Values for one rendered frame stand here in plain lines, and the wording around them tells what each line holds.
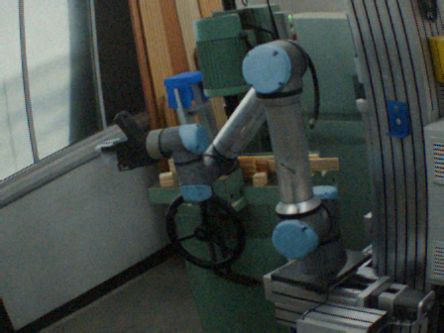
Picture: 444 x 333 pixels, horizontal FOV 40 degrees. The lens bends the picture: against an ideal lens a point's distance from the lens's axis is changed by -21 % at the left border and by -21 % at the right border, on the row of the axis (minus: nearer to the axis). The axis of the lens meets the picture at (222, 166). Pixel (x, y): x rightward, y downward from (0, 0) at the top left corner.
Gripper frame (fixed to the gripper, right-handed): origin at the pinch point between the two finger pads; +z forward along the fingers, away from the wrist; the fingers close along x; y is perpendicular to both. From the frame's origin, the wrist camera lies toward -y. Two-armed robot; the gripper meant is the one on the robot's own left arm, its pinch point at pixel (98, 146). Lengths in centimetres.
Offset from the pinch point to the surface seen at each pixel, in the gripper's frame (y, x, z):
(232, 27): -19, 71, -13
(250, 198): 40, 56, -11
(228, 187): 33, 49, -8
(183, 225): 48, 55, 18
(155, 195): 36, 55, 27
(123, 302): 118, 107, 117
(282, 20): -16, 102, -20
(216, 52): -11, 66, -7
